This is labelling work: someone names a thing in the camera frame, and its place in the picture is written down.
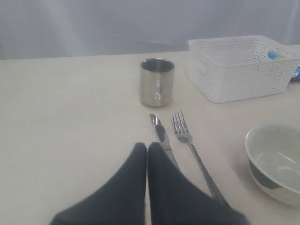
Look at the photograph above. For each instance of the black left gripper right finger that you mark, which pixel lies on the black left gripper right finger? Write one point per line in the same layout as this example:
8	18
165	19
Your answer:
174	200

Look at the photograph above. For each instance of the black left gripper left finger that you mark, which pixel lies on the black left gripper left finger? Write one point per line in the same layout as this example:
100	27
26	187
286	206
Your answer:
120	201

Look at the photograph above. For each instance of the silver fork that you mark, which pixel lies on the silver fork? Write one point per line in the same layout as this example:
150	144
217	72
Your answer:
183	135

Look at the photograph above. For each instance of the silver table knife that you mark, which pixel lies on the silver table knife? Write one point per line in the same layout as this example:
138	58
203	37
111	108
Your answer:
163	139

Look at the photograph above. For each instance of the white patterned ceramic bowl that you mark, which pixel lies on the white patterned ceramic bowl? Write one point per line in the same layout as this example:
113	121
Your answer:
273	152

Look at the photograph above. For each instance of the shiny metal cup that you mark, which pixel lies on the shiny metal cup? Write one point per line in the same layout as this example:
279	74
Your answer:
156	82

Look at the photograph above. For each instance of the blue chips bag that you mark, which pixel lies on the blue chips bag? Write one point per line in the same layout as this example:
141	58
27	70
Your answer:
275	56

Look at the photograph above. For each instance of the brown round wooden plate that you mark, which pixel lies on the brown round wooden plate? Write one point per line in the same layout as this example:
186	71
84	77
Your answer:
296	75

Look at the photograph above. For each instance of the white perforated plastic basket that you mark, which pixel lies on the white perforated plastic basket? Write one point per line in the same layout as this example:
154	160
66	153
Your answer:
237	68

